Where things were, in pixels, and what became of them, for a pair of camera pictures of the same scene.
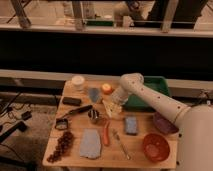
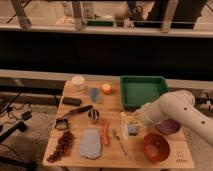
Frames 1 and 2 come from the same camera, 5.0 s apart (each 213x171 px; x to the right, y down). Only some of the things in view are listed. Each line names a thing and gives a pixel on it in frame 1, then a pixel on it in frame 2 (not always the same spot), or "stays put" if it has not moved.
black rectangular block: x=71 y=101 stays put
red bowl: x=156 y=147 stays put
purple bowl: x=163 y=124 stays put
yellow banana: x=108 y=109 → x=124 y=122
